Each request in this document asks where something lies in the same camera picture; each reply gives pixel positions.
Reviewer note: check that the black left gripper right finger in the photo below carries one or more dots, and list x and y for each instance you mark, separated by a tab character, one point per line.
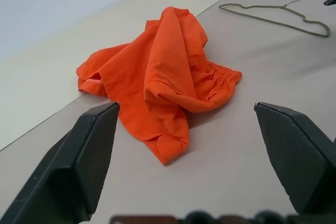
302	161

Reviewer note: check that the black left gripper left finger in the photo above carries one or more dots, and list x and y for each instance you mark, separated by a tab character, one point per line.
65	171

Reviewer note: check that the orange shorts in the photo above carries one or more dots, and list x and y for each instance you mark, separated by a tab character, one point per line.
162	77

